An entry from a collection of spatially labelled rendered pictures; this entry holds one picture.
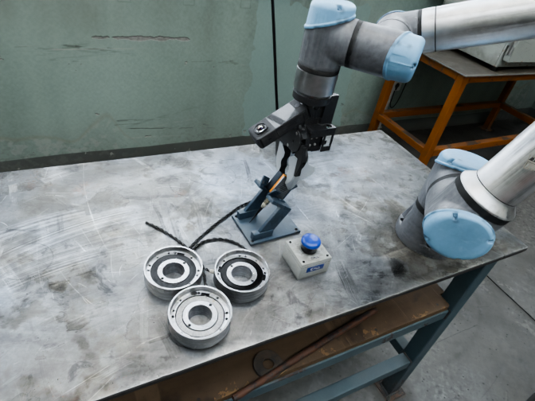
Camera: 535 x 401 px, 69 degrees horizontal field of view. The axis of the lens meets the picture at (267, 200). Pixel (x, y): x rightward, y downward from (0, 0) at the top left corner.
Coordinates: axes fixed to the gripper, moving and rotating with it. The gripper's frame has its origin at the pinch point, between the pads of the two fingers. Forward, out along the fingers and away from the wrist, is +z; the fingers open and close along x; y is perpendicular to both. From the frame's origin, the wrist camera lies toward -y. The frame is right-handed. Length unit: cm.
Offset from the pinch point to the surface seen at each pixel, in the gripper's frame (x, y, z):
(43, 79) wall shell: 149, -39, 39
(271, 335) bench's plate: -25.4, -14.6, 12.1
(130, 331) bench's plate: -15.6, -36.0, 12.1
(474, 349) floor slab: -28, 100, 92
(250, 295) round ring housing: -18.4, -15.7, 9.1
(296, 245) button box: -11.7, -2.1, 7.6
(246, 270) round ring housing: -12.1, -13.3, 10.4
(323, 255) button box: -16.1, 1.7, 7.6
